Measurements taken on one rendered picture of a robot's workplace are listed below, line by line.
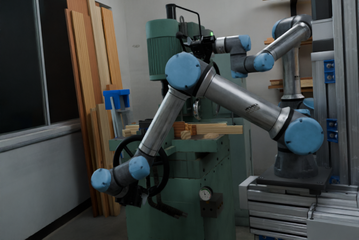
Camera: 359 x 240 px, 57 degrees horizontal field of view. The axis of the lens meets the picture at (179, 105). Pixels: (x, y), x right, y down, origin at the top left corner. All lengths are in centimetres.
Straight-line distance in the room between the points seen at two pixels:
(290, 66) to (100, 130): 193
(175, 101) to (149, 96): 317
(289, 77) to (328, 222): 85
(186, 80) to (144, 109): 339
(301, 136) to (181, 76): 40
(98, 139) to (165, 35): 165
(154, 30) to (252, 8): 252
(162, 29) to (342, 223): 117
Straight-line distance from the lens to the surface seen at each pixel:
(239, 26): 413
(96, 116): 315
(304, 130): 106
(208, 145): 157
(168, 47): 173
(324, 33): 145
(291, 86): 178
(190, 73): 103
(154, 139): 124
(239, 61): 151
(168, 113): 122
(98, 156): 314
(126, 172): 116
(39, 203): 299
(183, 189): 168
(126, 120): 275
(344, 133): 137
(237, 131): 168
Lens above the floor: 117
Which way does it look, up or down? 4 degrees down
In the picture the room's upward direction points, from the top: 4 degrees counter-clockwise
